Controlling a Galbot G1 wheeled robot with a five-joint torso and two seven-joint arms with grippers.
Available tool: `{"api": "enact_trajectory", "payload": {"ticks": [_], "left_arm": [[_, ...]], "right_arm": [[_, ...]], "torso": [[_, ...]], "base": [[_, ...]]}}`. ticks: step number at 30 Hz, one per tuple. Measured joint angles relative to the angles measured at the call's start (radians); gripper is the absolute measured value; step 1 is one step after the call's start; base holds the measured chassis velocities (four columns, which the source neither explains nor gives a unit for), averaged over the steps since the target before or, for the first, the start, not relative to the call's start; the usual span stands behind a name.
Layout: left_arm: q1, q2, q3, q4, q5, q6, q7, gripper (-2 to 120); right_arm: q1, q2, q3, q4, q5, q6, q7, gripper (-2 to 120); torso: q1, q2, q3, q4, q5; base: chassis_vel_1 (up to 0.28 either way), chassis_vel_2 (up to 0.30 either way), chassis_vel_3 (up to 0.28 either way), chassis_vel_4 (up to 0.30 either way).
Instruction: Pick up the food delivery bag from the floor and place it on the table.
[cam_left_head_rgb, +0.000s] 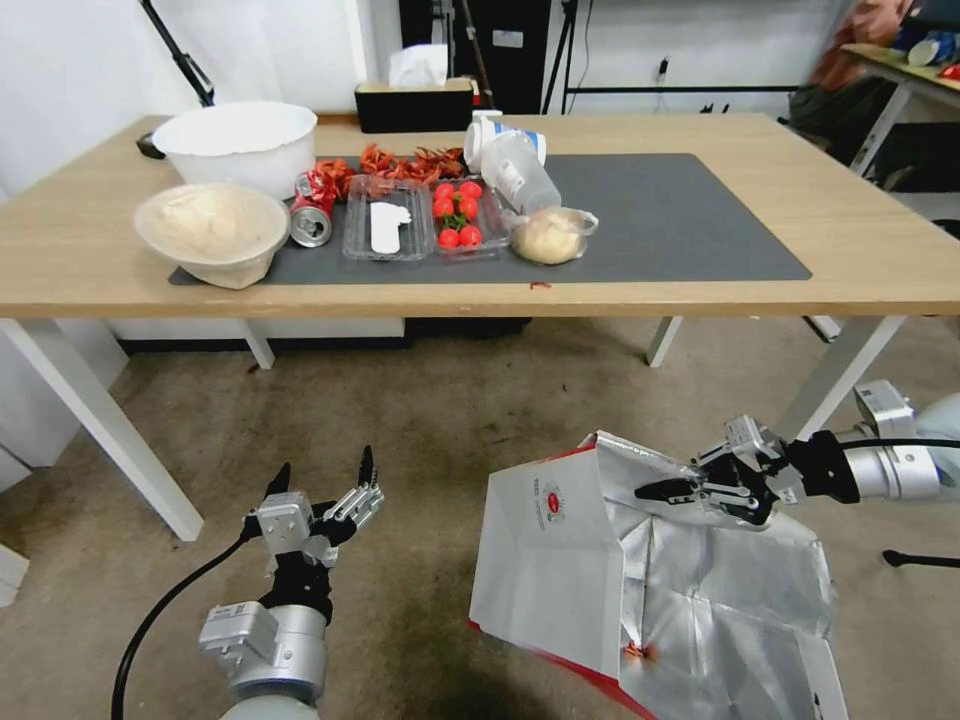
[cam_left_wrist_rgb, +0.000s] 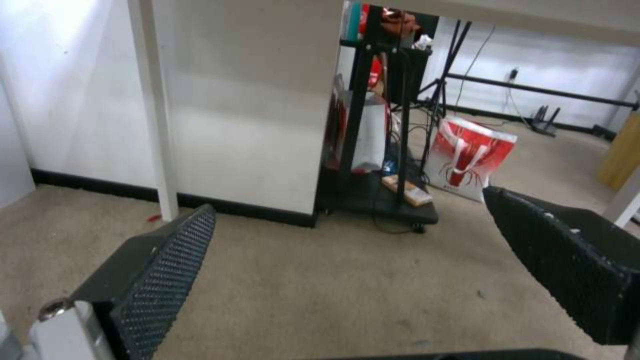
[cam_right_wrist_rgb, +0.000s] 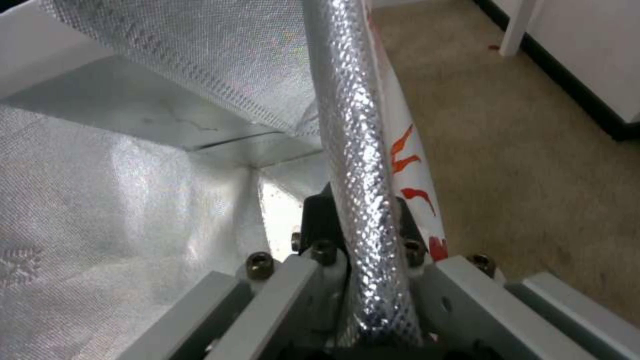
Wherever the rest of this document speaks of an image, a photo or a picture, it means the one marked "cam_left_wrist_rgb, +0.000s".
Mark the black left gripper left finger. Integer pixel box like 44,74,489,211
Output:
28,203,218,360

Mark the white plastic bag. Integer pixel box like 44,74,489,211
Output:
349,101,389,173

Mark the red white glossy bag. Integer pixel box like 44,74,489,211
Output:
324,74,354,170

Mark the black wheeled shelf cart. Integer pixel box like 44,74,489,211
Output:
319,3,441,235

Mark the white hanging cable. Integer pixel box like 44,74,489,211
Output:
453,24,497,113

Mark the brown cardboard snack box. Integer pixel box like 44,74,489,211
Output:
381,174,433,208

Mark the black floor bracket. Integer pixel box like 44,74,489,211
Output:
529,105,562,138

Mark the red white lobster delivery bag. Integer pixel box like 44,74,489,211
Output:
422,114,519,204

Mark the black horizontal rail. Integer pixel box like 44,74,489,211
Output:
446,73,640,112

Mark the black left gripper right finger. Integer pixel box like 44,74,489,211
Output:
481,185,640,347

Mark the white table leg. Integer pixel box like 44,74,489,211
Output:
126,0,180,222

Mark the teal red box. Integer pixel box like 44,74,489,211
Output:
340,1,371,41

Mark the light wooden cabinet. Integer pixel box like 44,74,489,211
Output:
596,110,640,193

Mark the black tripod stand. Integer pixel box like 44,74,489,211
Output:
417,18,473,118

